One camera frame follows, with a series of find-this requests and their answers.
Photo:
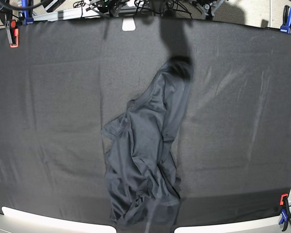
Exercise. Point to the orange clamp far left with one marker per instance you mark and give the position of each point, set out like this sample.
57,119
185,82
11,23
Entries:
12,33

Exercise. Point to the blue clamp top right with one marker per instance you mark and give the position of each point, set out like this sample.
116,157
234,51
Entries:
286,25

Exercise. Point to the black table cloth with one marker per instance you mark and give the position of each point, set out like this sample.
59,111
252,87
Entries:
67,79

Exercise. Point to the dark navy t-shirt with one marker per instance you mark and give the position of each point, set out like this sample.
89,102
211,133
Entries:
141,174

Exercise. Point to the orange blue clamp near right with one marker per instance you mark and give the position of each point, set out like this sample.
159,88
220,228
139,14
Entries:
285,212

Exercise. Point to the blue clamp top left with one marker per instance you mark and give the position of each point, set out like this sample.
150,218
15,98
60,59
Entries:
25,15

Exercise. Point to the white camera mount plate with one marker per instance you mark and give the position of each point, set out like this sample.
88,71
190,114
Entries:
128,24

